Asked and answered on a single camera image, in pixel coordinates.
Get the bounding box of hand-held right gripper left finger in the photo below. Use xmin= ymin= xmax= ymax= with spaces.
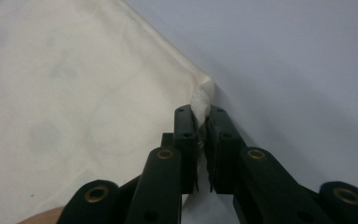
xmin=161 ymin=104 xmax=200 ymax=196

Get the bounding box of cream sleeveless bodysuit tan trim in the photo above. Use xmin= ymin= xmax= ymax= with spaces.
xmin=0 ymin=0 xmax=216 ymax=224

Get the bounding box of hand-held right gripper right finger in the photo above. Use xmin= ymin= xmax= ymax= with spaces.
xmin=204 ymin=105 xmax=249 ymax=196

